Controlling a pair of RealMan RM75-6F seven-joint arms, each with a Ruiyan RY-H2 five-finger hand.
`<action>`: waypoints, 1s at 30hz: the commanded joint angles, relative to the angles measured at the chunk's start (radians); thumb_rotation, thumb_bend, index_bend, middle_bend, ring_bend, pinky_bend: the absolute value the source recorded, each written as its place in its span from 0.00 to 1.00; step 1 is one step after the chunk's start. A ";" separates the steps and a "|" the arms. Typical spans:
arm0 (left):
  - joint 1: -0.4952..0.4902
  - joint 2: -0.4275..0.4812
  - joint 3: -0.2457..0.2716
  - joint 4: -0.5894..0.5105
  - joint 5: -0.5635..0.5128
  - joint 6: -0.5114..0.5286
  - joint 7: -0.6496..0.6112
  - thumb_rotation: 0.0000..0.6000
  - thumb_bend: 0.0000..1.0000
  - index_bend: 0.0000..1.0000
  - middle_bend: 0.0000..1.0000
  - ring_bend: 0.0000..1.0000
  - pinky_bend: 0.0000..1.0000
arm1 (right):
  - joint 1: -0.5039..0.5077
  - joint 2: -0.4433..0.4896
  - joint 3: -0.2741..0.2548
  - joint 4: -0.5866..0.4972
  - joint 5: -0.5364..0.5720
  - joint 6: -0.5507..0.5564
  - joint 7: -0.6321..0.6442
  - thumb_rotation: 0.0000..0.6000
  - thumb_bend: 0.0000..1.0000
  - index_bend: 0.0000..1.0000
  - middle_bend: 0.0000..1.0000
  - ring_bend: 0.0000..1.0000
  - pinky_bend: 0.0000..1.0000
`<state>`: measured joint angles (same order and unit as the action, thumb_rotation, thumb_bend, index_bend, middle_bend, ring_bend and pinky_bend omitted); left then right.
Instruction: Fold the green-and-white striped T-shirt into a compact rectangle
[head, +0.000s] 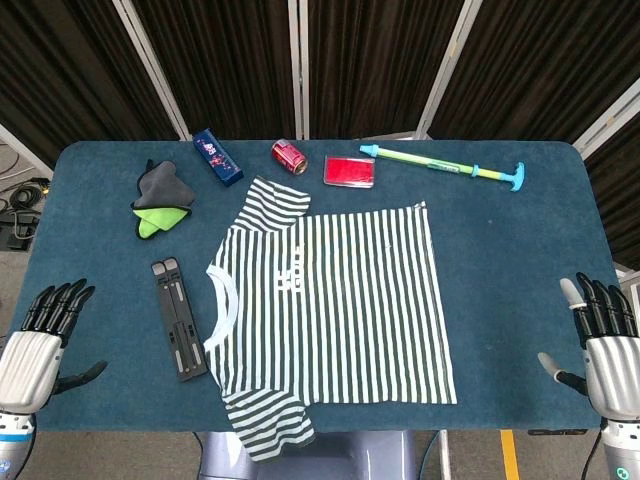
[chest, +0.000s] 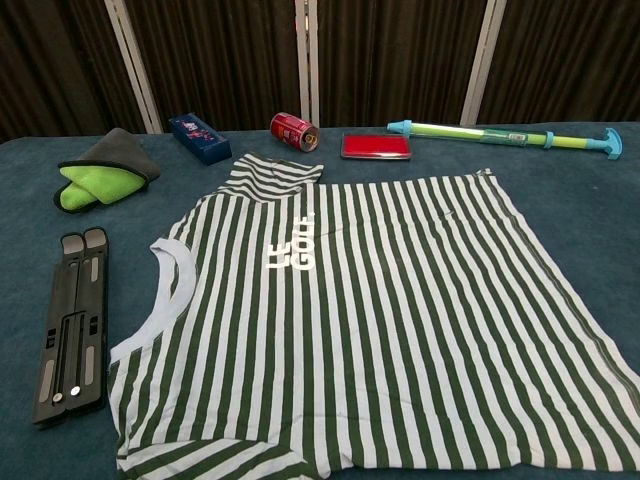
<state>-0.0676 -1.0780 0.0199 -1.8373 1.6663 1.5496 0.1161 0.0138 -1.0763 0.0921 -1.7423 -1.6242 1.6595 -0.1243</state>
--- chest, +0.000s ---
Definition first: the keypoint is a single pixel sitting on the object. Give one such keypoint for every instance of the dark brown pleated curtain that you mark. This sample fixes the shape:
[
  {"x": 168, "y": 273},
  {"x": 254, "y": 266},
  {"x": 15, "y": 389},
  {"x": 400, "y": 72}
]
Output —
[
  {"x": 50, "y": 60},
  {"x": 565, "y": 55},
  {"x": 215, "y": 55},
  {"x": 395, "y": 55}
]

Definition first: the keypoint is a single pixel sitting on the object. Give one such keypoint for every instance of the green blue toy water pump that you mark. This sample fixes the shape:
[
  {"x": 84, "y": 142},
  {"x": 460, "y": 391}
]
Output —
[{"x": 450, "y": 131}]

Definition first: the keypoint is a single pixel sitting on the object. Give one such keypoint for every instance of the black folding laptop stand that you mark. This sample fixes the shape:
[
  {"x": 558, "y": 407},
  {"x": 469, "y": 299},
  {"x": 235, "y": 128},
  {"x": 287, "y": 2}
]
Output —
[{"x": 70, "y": 300}]

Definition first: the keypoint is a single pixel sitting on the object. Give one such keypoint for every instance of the white partition frame post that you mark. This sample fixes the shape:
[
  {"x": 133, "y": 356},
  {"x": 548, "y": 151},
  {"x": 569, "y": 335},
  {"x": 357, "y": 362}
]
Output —
[
  {"x": 480, "y": 60},
  {"x": 134, "y": 65},
  {"x": 300, "y": 60}
]

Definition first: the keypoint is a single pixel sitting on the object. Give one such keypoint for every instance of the red soda can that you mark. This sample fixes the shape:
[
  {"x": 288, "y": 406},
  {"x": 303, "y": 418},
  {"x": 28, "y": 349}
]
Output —
[{"x": 287, "y": 127}]

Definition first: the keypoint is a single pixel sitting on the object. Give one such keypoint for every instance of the red ink pad case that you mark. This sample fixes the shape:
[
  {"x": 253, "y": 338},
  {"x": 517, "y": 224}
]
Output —
[{"x": 375, "y": 146}]

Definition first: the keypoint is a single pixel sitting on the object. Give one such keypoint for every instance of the green grey microfiber cloth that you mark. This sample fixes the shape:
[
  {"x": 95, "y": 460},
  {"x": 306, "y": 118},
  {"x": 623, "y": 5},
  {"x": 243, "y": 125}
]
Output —
[{"x": 100, "y": 185}]

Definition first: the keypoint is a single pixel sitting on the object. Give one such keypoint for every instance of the green white striped T-shirt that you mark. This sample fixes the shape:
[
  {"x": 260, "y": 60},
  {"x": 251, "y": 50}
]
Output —
[{"x": 375, "y": 300}]

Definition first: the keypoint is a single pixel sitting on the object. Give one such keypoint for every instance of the dark blue rectangular box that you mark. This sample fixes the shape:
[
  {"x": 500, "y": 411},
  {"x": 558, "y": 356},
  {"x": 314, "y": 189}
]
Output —
[{"x": 205, "y": 142}]

